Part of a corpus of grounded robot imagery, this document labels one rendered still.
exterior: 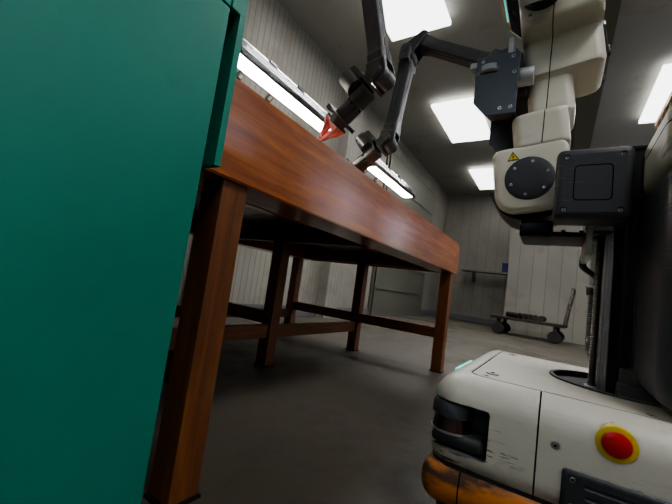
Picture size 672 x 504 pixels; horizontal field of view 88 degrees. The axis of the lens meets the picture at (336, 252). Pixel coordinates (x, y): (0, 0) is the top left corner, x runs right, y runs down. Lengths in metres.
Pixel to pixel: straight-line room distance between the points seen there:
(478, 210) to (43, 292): 9.04
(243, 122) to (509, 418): 0.71
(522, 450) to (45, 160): 0.78
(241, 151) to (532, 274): 6.74
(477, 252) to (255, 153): 8.48
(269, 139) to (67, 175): 0.39
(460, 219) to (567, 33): 8.27
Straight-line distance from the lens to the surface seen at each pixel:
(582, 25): 1.15
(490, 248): 9.01
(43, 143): 0.50
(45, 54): 0.53
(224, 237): 0.68
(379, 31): 1.16
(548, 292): 7.16
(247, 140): 0.71
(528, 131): 0.99
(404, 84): 1.50
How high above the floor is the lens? 0.42
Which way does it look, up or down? 5 degrees up
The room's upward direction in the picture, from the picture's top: 8 degrees clockwise
